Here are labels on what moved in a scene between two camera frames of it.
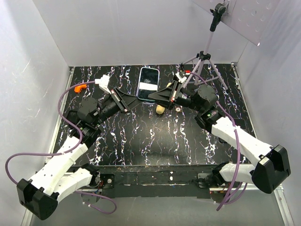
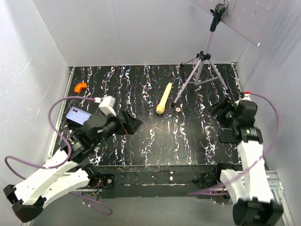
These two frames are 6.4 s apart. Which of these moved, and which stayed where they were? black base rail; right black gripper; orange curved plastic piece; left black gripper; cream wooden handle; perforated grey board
Moved: left black gripper; right black gripper
Stayed: orange curved plastic piece; black base rail; perforated grey board; cream wooden handle
